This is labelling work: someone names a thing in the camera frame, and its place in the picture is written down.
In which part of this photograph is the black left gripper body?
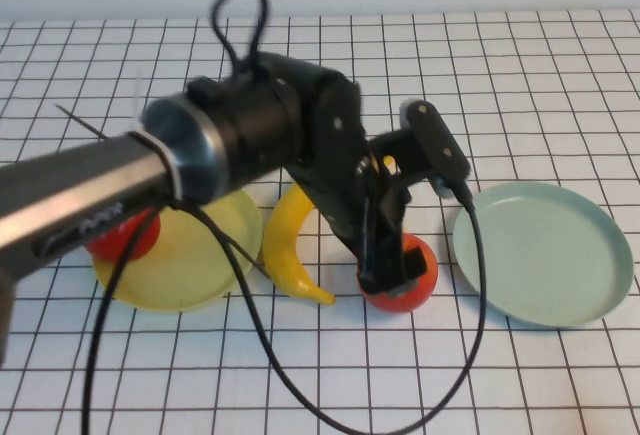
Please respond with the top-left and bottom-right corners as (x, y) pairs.
(289, 127), (426, 256)

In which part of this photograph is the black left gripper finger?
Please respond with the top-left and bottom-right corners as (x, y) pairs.
(403, 249), (429, 277)
(357, 224), (407, 296)

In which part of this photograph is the red apple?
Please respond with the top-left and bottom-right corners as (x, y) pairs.
(85, 207), (162, 262)
(357, 233), (439, 314)

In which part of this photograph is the pale green round plate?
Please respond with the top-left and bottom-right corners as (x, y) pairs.
(452, 180), (635, 329)

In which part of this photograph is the yellow round plate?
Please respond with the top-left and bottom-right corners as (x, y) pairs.
(91, 187), (264, 314)

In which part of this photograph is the yellow banana long stem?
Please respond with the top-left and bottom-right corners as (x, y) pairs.
(379, 153), (414, 237)

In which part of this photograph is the yellow banana green tip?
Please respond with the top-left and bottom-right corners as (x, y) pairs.
(261, 185), (337, 307)

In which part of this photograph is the white grid-pattern tablecloth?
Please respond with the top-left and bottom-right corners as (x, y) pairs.
(0, 9), (640, 435)

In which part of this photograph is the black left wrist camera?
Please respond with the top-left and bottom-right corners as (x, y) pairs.
(402, 98), (472, 202)

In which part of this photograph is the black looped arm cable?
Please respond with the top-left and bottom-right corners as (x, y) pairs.
(208, 0), (272, 76)

